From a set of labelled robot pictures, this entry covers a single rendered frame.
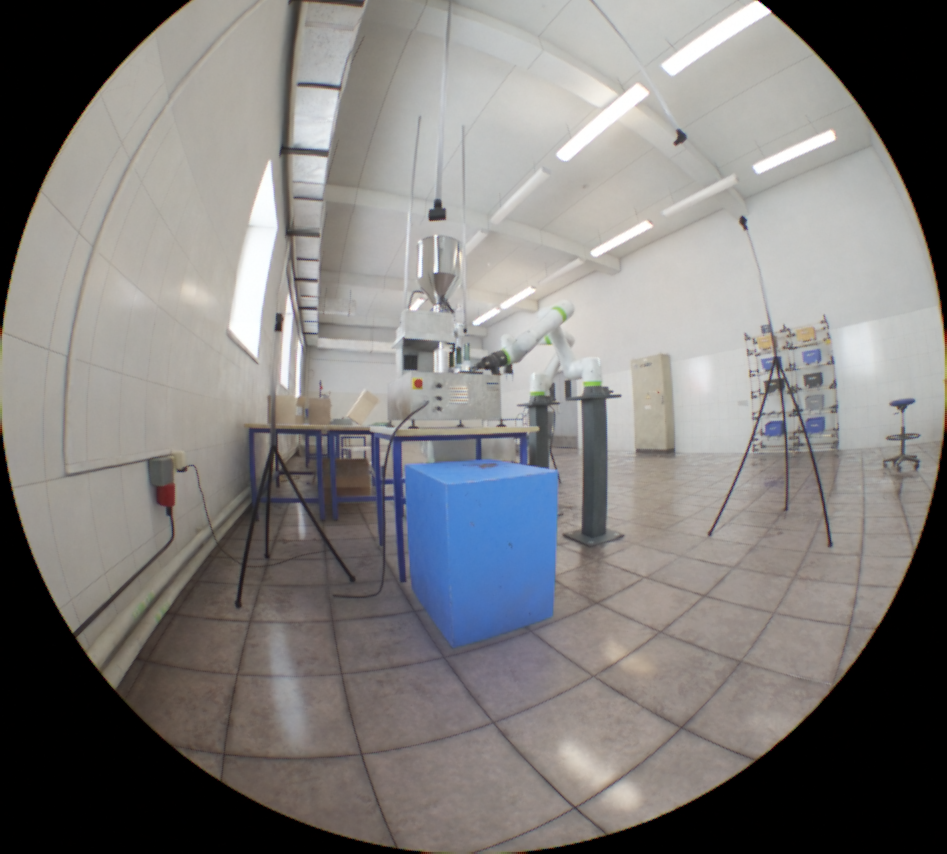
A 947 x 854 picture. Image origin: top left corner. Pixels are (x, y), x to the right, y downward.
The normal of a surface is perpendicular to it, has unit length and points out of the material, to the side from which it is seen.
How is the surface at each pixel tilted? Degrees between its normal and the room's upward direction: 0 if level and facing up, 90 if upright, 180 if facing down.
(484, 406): 90
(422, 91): 180
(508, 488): 90
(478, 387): 90
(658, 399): 90
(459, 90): 180
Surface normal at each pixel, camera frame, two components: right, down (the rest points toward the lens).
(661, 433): -0.90, -0.04
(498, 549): 0.43, -0.12
